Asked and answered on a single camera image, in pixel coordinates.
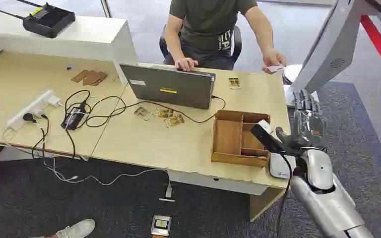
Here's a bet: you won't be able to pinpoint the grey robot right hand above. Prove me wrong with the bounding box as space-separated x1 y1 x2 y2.
275 89 328 153

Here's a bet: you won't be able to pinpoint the person's left hand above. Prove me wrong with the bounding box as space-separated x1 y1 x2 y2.
261 48 287 75

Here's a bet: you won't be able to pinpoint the person's hand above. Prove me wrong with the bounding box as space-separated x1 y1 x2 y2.
261 48 287 75
174 57 199 72

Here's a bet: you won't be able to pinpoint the wooden card box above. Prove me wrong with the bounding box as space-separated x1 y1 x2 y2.
210 110 271 168

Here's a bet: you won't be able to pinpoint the person's right hand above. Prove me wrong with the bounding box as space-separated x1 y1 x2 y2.
174 57 199 72

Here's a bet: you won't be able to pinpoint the person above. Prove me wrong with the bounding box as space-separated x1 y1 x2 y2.
163 0 288 75

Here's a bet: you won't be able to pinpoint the grey laptop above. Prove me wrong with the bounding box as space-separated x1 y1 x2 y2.
119 62 216 110

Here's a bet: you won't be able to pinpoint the small silver device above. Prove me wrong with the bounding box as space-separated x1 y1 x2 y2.
150 215 173 238

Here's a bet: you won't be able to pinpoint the brown cardboard pieces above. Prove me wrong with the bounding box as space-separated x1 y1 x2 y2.
71 69 108 87

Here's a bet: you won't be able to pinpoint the black power adapter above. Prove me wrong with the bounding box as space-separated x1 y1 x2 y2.
61 102 88 131

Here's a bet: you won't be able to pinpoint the white raised desk shelf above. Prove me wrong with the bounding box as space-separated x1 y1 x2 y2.
0 9 139 84

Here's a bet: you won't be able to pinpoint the person's white shoe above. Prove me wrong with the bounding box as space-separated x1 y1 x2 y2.
54 219 96 238

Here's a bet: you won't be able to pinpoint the white power strip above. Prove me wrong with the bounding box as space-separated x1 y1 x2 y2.
6 90 62 131

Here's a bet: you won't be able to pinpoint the black remote controller with antennas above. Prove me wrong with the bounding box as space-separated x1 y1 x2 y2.
0 0 76 39

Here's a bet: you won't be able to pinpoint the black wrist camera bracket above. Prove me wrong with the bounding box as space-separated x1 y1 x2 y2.
250 119 291 156

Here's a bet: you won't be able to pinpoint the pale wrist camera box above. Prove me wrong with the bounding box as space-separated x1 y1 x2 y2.
269 152 297 180

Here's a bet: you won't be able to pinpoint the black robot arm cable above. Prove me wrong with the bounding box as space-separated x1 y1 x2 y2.
276 153 293 238

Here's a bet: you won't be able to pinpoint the black laptop power cable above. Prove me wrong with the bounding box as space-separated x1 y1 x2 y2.
63 89 227 129

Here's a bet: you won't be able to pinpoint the white cable with connector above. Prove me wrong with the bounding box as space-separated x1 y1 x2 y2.
42 157 176 203

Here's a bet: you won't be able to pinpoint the black plug with cable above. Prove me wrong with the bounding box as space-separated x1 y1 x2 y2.
22 113 77 162

